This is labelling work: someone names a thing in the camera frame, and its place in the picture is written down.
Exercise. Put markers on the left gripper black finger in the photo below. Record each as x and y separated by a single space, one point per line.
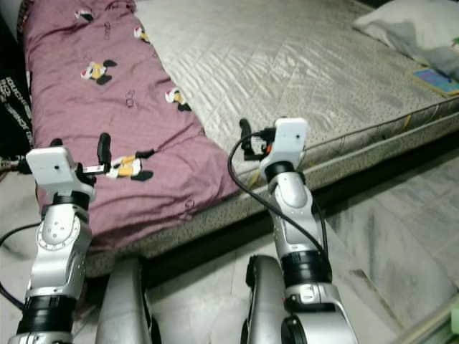
56 142
105 147

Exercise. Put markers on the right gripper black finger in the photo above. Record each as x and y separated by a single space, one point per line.
246 132

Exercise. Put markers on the blue children's book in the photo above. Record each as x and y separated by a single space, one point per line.
437 80

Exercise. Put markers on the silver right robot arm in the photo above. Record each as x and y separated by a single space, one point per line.
290 208

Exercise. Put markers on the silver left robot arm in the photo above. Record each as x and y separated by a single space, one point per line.
61 251

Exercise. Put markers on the purple cartoon print blanket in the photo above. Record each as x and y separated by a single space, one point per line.
86 115

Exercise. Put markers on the black bag with white print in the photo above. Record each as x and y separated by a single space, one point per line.
14 115

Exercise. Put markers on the beige quilted mattress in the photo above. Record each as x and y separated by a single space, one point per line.
272 64

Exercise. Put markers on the grey right robot leg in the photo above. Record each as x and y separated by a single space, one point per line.
265 301

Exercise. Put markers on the white pillow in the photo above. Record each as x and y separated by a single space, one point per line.
409 29

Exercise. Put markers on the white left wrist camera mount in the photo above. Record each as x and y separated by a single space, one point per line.
51 166

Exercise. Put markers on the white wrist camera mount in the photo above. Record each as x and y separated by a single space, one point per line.
288 136
51 166

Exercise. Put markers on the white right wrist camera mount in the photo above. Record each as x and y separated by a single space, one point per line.
288 136

